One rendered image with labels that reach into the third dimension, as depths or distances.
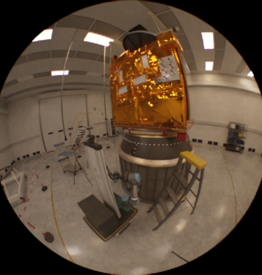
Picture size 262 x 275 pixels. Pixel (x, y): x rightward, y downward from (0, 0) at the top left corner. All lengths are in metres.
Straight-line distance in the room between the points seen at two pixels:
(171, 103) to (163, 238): 2.42
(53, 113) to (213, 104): 12.27
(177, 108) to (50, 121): 8.53
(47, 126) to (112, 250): 8.53
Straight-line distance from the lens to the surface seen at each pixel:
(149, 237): 2.06
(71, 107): 8.70
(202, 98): 6.97
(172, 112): 1.38
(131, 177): 1.06
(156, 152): 1.60
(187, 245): 2.21
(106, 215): 1.35
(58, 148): 5.54
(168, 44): 1.82
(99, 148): 0.84
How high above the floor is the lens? 2.02
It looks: 14 degrees down
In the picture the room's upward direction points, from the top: 4 degrees counter-clockwise
